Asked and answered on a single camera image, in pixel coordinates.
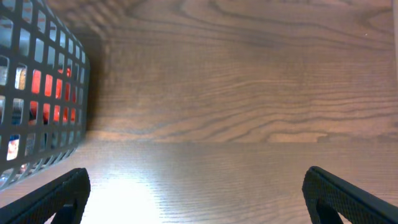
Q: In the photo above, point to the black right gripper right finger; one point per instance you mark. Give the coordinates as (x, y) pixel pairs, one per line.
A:
(328, 198)

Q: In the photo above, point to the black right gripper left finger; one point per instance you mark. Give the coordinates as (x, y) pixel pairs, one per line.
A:
(63, 199)

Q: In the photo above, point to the grey plastic lattice basket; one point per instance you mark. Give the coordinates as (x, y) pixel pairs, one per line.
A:
(33, 36)

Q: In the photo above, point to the orange tan cracker package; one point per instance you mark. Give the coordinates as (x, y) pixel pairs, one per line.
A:
(61, 90)

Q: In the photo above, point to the Kleenex tissue multipack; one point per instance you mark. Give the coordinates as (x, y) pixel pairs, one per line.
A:
(13, 149)

